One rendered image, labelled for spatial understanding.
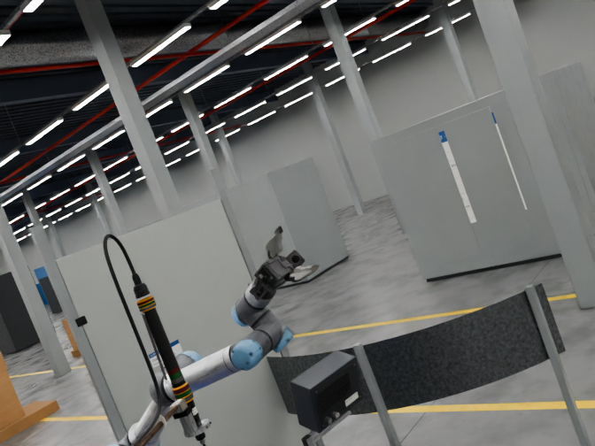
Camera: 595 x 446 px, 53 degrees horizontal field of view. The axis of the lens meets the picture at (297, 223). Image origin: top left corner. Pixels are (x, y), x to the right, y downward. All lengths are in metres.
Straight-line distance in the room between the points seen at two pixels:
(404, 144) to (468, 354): 4.79
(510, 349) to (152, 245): 2.08
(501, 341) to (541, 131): 2.44
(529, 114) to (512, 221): 2.38
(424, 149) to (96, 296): 5.21
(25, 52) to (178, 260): 7.75
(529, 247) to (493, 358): 4.25
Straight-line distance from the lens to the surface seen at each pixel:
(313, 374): 2.28
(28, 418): 9.76
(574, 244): 5.56
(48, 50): 11.19
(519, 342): 3.45
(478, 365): 3.41
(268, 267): 1.59
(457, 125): 7.48
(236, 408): 3.81
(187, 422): 1.59
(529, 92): 5.37
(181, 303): 3.61
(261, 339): 1.65
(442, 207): 7.79
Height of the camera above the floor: 1.95
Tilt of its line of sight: 4 degrees down
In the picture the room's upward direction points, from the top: 21 degrees counter-clockwise
